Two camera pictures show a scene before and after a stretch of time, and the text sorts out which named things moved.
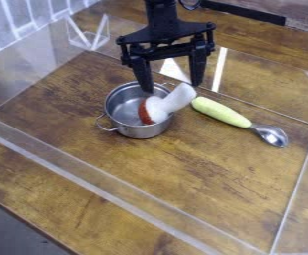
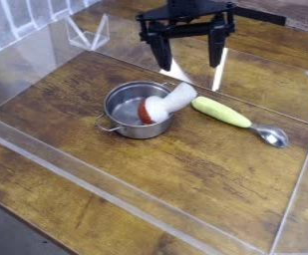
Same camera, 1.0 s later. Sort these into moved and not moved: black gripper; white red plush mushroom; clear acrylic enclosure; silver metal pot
Moved: black gripper
Not moved: clear acrylic enclosure; silver metal pot; white red plush mushroom
